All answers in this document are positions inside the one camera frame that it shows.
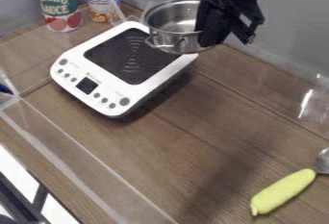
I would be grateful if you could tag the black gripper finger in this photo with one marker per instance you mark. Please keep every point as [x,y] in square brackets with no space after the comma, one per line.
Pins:
[245,22]
[213,23]

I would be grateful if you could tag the silver metal pot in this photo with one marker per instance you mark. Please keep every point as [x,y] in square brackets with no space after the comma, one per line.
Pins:
[172,21]

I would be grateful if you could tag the white and black stove top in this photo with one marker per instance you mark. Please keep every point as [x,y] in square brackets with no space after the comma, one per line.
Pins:
[113,72]

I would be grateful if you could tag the tomato sauce can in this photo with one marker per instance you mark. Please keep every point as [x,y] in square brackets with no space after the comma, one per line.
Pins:
[62,14]

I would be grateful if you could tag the clear acrylic barrier panel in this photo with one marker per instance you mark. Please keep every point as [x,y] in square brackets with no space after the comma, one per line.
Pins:
[102,165]

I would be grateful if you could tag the yellow handled metal spoon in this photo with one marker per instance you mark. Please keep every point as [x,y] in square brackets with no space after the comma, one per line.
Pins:
[288,187]

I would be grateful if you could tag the black metal frame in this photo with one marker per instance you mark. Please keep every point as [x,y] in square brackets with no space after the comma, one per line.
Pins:
[17,210]

